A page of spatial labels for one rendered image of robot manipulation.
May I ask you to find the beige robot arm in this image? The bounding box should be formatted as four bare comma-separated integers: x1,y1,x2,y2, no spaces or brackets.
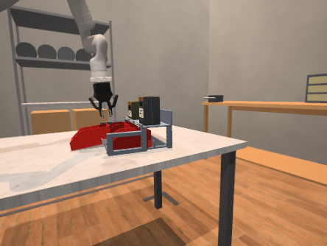
0,0,113,84

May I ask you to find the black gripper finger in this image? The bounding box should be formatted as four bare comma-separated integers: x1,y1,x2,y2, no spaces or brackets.
88,95,104,118
105,94,118,117

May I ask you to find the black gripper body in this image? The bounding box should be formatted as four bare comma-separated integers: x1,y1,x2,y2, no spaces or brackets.
93,82,113,102

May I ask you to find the olive green tool case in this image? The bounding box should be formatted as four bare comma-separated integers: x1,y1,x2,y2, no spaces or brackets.
128,101,139,120

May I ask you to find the black tool case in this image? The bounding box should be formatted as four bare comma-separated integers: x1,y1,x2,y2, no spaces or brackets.
138,96,160,126

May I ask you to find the grey metal shelf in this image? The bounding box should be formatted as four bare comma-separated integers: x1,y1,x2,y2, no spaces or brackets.
102,109,172,156

